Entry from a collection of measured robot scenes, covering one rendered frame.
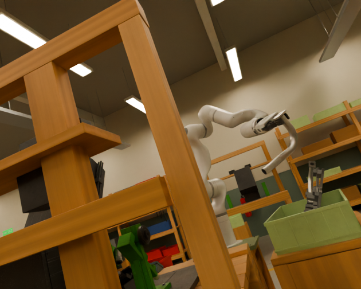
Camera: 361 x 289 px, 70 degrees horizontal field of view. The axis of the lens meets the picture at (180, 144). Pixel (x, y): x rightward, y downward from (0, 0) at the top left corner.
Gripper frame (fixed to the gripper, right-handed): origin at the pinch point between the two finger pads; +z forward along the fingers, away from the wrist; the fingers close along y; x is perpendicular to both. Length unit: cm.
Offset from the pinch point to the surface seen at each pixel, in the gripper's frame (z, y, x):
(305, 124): -374, 310, 147
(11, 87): -20, -79, -81
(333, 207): -7, -1, 50
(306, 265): -14, -27, 65
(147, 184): 20, -64, -18
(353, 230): -2, -3, 62
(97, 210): 12, -80, -21
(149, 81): 14, -42, -44
